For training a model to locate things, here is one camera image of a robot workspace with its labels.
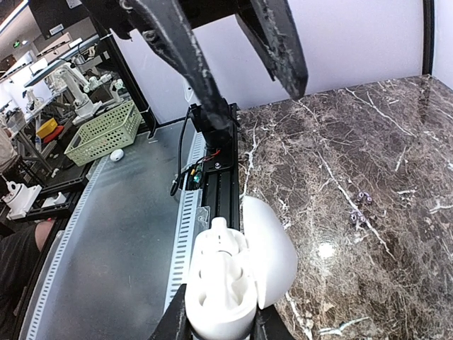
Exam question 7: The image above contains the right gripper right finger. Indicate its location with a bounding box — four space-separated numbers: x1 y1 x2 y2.
251 305 294 340

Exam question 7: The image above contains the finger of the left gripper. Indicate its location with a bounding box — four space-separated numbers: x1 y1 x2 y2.
235 0 309 99
123 1 231 131

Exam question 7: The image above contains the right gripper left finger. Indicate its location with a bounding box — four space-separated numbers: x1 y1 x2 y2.
148 284 193 340

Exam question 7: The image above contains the white earbud charging case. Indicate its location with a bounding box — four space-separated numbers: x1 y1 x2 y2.
185 196 298 339

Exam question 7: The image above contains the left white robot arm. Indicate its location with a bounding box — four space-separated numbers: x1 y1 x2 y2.
119 1 309 151

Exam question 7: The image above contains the white case on bench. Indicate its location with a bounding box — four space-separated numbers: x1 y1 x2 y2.
110 149 125 162

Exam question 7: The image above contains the green plastic basket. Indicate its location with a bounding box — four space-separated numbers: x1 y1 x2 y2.
64 100 142 166

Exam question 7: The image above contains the purple earbud near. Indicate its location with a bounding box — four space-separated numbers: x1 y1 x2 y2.
349 210 367 226

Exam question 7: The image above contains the purple earbud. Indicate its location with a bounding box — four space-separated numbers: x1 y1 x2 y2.
349 210 367 226
356 191 373 205

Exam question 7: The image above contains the purple earbud far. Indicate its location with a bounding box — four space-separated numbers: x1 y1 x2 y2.
356 191 373 205

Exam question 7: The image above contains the person in black shirt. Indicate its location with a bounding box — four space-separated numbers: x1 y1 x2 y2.
1 220 55 339

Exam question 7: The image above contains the person in beige shirt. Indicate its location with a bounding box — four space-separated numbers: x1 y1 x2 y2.
1 125 18 174

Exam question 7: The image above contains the white slotted cable duct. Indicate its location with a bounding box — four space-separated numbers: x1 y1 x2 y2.
18 124 205 339

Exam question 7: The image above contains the black front rail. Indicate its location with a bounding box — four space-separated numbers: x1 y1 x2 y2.
201 123 240 230

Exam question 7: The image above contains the left black frame post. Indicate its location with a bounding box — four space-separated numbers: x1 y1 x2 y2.
422 0 435 74

